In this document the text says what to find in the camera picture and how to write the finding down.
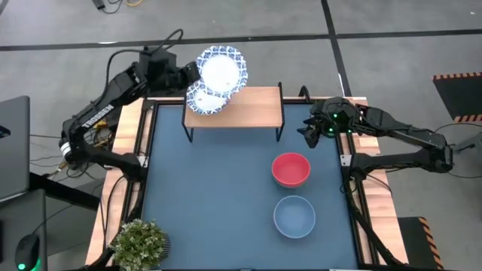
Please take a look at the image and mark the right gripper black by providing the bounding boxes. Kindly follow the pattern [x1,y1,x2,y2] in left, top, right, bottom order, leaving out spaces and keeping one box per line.
[297,96,357,150]

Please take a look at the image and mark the blue patterned paper bowl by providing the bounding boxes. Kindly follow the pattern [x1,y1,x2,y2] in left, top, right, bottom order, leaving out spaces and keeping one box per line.
[195,44,249,95]
[185,81,231,116]

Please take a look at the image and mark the orange plastic bowl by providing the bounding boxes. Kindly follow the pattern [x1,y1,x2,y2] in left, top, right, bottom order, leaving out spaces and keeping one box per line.
[271,152,312,189]

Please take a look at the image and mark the blue plastic bowl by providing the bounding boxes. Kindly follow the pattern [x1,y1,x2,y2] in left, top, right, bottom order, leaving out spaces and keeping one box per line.
[273,195,316,239]

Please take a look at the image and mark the blue table mat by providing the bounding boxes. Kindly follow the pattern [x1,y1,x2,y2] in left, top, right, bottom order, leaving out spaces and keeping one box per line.
[141,103,361,270]

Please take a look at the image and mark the black hazard-striped floor mat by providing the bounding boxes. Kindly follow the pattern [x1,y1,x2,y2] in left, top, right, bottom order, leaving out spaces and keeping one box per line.
[432,71,482,123]
[398,216,445,270]

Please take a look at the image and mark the grey tripod leg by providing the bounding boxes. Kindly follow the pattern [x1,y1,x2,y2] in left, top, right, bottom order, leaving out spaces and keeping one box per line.
[453,131,482,154]

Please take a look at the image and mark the black desk beam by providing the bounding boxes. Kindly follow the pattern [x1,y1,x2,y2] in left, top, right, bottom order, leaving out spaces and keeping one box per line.
[29,172,101,211]

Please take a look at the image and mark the green potted plant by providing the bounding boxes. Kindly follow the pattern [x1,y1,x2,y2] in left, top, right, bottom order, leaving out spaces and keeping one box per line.
[108,219,171,269]

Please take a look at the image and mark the grey laptop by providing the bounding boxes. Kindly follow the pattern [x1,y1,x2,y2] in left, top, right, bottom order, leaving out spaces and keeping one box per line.
[0,96,31,201]

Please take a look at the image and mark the grey desk pad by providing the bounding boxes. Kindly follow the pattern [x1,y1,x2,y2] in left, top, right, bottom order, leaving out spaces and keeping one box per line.
[0,188,48,271]

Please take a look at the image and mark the black computer mouse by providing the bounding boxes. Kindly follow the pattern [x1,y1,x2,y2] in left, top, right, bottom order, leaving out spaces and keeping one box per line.
[14,233,41,271]

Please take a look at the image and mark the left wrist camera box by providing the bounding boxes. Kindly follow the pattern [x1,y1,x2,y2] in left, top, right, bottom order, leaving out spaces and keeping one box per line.
[138,47,178,86]

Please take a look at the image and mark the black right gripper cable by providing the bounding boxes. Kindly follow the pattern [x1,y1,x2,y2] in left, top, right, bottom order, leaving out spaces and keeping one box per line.
[298,85,314,103]

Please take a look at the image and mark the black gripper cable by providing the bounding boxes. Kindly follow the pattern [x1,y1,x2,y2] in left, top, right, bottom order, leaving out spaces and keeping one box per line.
[298,85,314,103]
[106,29,185,76]

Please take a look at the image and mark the wooden shelf with black frame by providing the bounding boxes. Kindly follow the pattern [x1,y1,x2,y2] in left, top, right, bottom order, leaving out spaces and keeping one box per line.
[181,81,286,144]

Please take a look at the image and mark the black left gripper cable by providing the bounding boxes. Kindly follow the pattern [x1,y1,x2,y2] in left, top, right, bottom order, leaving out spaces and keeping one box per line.
[106,29,185,76]

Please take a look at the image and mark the tangled wire bundle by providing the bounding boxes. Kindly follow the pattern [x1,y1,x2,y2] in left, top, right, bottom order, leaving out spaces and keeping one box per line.
[84,112,116,150]

